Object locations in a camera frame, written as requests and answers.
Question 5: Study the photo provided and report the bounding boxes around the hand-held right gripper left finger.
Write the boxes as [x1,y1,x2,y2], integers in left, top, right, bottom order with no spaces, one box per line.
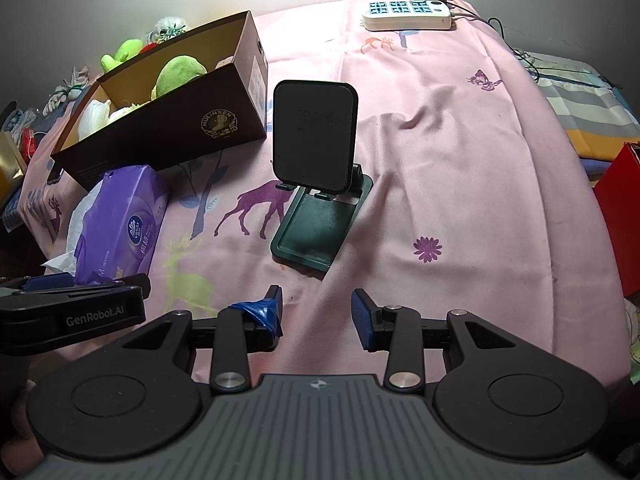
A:
[121,284,284,395]

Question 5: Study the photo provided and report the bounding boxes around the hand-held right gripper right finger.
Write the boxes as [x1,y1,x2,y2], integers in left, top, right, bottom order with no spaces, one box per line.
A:
[350,287,521,394]

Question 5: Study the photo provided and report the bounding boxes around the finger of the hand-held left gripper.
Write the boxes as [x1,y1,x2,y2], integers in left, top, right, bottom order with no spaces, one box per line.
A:
[67,273,152,298]
[0,273,76,301]

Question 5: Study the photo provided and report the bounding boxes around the brown cardboard shoe box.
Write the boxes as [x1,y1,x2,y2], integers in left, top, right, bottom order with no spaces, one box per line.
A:
[50,10,269,192]

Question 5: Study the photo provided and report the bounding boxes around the white nonwoven bag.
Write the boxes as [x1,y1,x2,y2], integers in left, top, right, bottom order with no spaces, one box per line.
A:
[77,99,151,138]

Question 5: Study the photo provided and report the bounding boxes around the large green plush toy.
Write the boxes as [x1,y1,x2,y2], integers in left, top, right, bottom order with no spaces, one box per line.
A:
[151,56,208,98]

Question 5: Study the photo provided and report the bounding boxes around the person's left hand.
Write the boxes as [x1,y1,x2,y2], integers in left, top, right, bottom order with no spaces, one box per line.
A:
[0,379,40,461]

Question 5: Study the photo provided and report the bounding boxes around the purple tissue pack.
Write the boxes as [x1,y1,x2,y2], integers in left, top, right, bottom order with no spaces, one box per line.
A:
[42,165,171,286]

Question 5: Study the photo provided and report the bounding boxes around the dark green phone stand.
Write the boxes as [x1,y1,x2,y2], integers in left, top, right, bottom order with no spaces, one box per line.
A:
[270,162,375,273]

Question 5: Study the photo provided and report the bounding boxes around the gold gift bag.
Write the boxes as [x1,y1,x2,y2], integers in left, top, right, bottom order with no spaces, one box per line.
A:
[0,132,28,186]

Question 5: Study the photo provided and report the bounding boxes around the pink printed bed sheet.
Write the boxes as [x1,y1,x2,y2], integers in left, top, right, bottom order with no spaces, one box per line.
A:
[10,0,638,391]

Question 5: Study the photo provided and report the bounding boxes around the bright green plush toy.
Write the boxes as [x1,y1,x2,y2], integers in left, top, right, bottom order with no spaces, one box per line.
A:
[100,38,143,73]

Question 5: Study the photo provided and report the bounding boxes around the white fluffy plush toy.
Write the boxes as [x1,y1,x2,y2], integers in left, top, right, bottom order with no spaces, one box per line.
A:
[147,16,188,43]

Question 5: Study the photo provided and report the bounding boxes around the red box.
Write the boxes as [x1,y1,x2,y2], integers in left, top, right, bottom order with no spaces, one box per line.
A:
[592,142,640,301]

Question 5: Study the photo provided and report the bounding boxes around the striped blanket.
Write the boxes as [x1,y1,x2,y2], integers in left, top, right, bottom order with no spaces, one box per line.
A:
[520,50,640,176]

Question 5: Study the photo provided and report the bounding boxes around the white power strip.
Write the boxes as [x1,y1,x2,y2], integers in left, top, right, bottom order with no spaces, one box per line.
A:
[361,0,457,31]

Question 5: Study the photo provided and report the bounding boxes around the white braided rope toy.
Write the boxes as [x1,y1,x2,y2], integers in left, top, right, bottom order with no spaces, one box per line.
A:
[42,65,93,116]

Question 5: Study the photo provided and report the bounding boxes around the thin black cables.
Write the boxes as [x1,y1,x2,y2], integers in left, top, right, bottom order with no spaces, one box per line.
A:
[447,0,616,91]

